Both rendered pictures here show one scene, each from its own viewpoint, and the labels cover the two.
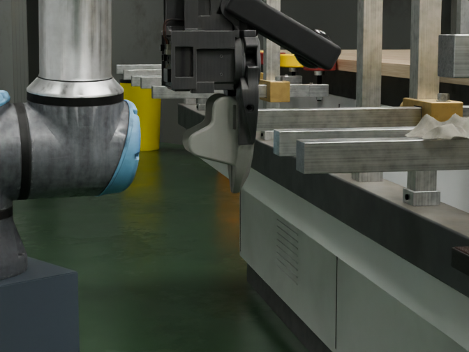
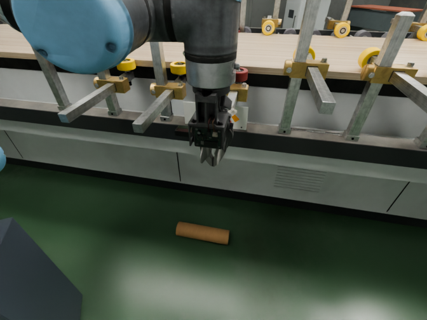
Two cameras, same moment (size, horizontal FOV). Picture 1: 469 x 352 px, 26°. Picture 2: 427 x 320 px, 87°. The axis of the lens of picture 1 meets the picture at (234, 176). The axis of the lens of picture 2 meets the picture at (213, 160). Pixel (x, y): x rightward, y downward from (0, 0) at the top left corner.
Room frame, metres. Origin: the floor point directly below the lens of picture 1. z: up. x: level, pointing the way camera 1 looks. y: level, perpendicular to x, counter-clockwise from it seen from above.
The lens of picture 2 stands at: (0.78, 0.39, 1.17)
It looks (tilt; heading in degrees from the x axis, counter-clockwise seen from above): 39 degrees down; 293
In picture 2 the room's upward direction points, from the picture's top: straight up
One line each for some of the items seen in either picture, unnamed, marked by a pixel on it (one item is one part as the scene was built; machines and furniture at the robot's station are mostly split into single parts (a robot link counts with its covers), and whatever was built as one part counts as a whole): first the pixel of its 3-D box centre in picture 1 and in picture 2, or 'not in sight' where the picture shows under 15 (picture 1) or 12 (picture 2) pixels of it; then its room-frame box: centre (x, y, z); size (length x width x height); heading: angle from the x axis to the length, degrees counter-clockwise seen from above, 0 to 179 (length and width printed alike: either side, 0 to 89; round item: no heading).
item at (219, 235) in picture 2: not in sight; (203, 232); (1.13, -0.27, 0.04); 0.30 x 0.08 x 0.08; 11
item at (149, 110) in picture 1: (141, 114); not in sight; (8.51, 0.78, 0.29); 0.36 x 0.36 x 0.59
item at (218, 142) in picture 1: (219, 145); (218, 155); (0.93, 0.01, 0.86); 0.06 x 0.03 x 0.09; 101
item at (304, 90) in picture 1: (241, 91); not in sight; (2.48, -0.02, 0.82); 0.44 x 0.03 x 0.04; 101
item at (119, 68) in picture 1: (181, 69); not in sight; (3.46, 0.18, 0.84); 0.44 x 0.03 x 0.04; 101
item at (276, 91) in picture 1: (273, 90); not in sight; (2.51, -0.10, 0.82); 0.14 x 0.06 x 0.05; 11
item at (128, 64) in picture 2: not in sight; (128, 72); (1.54, -0.41, 0.85); 0.08 x 0.08 x 0.11
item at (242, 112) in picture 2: not in sight; (215, 115); (1.09, -0.36, 0.75); 0.26 x 0.01 x 0.10; 11
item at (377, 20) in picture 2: not in sight; (377, 26); (-0.38, -6.63, 0.37); 1.37 x 0.71 x 0.74; 132
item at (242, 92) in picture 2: not in sight; (229, 91); (1.04, -0.40, 0.84); 0.14 x 0.06 x 0.05; 11
